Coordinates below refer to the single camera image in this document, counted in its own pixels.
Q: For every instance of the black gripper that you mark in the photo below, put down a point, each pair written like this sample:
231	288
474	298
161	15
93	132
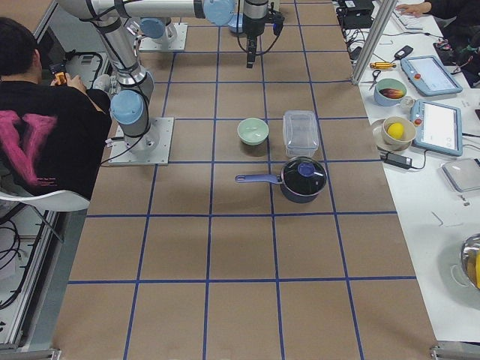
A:
256	23

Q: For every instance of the green bowl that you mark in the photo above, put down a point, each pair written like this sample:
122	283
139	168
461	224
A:
252	131

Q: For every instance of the blue bowl with fruit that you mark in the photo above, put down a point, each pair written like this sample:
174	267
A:
389	92

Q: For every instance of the beige bowl with lemon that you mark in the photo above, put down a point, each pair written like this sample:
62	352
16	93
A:
398	131

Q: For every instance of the metal bowl with bananas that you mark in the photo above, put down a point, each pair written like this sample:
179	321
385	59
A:
466	271

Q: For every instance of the clear plastic container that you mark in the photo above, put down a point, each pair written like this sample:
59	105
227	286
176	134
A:
300	133

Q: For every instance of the scissors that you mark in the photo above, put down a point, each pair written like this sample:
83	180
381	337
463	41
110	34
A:
376	73

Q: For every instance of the dark blue saucepan with lid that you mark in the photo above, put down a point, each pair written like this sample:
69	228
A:
301	179

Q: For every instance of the beige plate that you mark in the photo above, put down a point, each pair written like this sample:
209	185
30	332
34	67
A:
381	144

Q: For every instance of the teach pendant tablet far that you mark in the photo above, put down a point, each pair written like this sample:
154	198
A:
429	76

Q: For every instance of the teach pendant tablet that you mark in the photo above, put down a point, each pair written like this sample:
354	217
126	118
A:
429	76
438	127

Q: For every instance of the black power adapter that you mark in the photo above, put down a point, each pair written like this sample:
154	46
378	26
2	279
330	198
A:
396	160

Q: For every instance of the teach pendant tablet near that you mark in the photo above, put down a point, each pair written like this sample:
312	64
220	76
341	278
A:
438	127

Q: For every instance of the seated person in black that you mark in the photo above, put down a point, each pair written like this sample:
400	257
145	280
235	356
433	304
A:
52	136

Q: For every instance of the white chair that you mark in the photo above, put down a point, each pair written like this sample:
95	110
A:
57	201

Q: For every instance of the white lidded box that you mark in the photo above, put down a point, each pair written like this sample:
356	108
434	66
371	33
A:
463	174

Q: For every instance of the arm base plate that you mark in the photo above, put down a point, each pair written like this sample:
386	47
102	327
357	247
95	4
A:
159	37
152	148

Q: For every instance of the orange screwdriver handle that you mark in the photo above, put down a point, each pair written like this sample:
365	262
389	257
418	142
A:
382	65

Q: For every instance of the aluminium frame post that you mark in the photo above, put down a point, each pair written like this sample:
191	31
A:
381	19

